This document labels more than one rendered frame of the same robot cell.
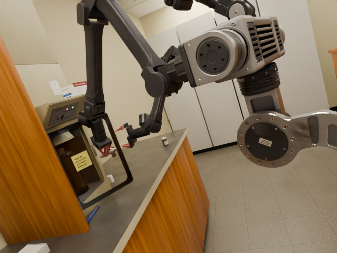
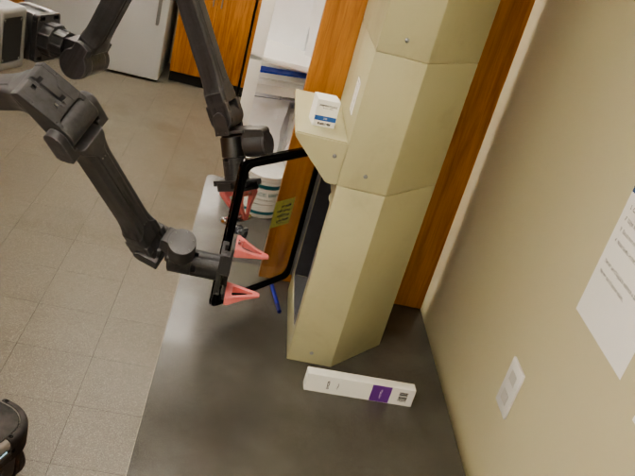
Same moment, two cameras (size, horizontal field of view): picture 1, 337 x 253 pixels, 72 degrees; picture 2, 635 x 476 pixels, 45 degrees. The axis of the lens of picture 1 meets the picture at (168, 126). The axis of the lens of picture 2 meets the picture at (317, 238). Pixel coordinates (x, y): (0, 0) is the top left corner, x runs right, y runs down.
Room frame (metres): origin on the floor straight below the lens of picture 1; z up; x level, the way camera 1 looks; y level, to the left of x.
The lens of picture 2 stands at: (2.69, -0.26, 2.02)
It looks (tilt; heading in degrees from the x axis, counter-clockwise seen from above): 26 degrees down; 153
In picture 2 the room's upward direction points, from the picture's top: 16 degrees clockwise
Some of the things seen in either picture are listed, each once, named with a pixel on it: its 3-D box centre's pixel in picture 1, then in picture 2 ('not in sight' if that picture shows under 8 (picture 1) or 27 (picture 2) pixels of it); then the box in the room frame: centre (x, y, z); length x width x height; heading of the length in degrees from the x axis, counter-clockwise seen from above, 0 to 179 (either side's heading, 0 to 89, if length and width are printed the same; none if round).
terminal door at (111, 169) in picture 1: (93, 159); (267, 224); (1.11, 0.40, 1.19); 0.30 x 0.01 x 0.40; 121
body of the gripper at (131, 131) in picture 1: (135, 133); (209, 265); (1.35, 0.20, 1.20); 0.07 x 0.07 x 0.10; 71
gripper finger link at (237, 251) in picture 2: (122, 131); (245, 258); (1.37, 0.27, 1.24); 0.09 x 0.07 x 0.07; 71
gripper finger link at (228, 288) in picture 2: (127, 141); (239, 285); (1.37, 0.27, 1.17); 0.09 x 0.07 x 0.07; 71
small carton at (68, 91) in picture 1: (68, 92); (324, 110); (1.23, 0.42, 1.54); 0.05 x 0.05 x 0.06; 79
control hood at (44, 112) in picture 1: (66, 110); (315, 133); (1.16, 0.44, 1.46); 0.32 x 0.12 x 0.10; 162
